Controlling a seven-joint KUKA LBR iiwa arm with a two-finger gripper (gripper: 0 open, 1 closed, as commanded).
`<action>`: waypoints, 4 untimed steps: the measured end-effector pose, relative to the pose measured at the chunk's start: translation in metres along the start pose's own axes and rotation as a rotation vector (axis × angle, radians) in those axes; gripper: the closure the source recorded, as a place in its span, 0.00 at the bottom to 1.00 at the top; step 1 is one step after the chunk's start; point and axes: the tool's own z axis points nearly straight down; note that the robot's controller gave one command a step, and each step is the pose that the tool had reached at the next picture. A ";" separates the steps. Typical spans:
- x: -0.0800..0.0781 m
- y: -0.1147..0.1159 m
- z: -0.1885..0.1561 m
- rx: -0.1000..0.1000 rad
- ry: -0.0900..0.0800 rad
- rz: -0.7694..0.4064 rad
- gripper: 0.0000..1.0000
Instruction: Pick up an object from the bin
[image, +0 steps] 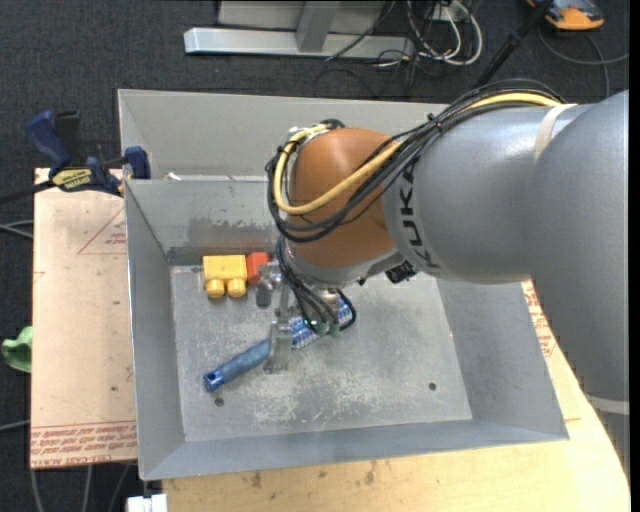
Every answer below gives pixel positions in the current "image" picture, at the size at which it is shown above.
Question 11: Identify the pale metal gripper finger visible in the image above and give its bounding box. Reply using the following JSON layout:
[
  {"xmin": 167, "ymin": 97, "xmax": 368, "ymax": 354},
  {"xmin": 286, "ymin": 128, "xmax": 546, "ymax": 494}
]
[
  {"xmin": 255, "ymin": 264, "xmax": 283, "ymax": 308},
  {"xmin": 263, "ymin": 321, "xmax": 294, "ymax": 376}
]

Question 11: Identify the orange-red toy block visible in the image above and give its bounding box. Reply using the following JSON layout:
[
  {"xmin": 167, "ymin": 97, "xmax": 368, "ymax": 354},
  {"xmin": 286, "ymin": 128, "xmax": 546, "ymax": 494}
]
[{"xmin": 246, "ymin": 251, "xmax": 272, "ymax": 287}]

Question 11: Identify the yellow toy block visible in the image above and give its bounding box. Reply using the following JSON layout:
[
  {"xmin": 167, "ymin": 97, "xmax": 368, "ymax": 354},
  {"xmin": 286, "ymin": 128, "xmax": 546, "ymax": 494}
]
[{"xmin": 201, "ymin": 254, "xmax": 249, "ymax": 300}]

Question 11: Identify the grey metal bin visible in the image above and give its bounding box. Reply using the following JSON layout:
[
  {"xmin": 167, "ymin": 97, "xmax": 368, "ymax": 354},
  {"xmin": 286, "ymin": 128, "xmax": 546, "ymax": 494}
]
[{"xmin": 117, "ymin": 88, "xmax": 570, "ymax": 482}]

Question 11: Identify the brown cardboard board, red print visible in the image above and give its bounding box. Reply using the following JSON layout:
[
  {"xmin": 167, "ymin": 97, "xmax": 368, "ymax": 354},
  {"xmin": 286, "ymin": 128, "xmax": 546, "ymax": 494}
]
[{"xmin": 29, "ymin": 167, "xmax": 557, "ymax": 470}]

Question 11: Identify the blue cylindrical tool handle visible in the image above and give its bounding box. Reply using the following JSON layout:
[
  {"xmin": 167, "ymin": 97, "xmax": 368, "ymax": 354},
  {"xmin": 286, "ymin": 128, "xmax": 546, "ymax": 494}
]
[{"xmin": 202, "ymin": 338, "xmax": 274, "ymax": 393}]

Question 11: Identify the black cylinder on white bracket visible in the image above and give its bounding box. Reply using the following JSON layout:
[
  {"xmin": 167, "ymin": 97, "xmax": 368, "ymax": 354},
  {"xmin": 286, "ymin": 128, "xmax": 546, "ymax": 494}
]
[{"xmin": 384, "ymin": 258, "xmax": 418, "ymax": 286}]

